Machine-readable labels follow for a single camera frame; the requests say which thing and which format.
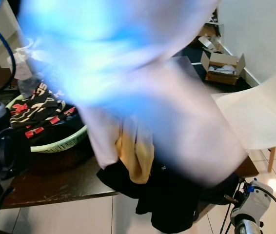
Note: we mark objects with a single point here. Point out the white collared shirt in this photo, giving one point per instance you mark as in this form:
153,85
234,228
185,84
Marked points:
108,58

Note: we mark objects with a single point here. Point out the black camouflage print garment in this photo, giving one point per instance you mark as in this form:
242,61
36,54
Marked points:
40,112

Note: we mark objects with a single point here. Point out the white plastic bag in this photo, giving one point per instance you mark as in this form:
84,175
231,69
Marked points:
23,58

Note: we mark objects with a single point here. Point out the dark wooden table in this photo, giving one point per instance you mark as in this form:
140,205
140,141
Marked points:
50,185

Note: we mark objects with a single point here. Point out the navy blue garment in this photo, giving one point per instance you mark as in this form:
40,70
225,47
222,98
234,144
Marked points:
167,209

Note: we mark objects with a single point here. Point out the large open cardboard box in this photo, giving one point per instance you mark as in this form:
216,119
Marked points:
208,34

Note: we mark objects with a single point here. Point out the small open cardboard box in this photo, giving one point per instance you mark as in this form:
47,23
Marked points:
223,68

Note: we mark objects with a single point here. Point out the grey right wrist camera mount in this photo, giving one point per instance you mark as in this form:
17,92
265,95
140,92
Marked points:
252,207

